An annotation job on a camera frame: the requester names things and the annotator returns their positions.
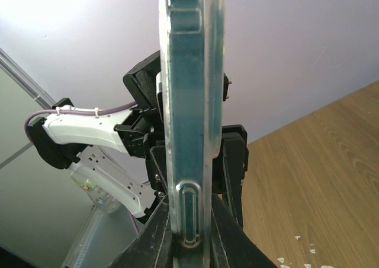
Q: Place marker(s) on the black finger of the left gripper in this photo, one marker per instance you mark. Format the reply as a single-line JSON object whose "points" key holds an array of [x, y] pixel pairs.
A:
{"points": [[234, 188], [158, 155]]}

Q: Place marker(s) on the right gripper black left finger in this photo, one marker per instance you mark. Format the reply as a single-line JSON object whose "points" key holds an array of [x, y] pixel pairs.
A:
{"points": [[153, 247]]}

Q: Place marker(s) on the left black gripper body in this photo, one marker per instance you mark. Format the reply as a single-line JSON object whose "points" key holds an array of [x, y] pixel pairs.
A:
{"points": [[218, 185]]}

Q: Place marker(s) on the grey slotted cable duct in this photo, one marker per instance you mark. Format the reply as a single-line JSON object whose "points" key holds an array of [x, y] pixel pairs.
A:
{"points": [[81, 245]]}

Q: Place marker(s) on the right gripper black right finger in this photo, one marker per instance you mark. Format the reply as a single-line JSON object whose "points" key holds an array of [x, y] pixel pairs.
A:
{"points": [[230, 246]]}

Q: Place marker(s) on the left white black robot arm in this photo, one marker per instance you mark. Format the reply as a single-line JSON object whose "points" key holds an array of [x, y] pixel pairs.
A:
{"points": [[74, 139]]}

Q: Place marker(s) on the left aluminium corner post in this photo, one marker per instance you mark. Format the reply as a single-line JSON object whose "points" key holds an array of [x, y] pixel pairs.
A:
{"points": [[25, 81]]}

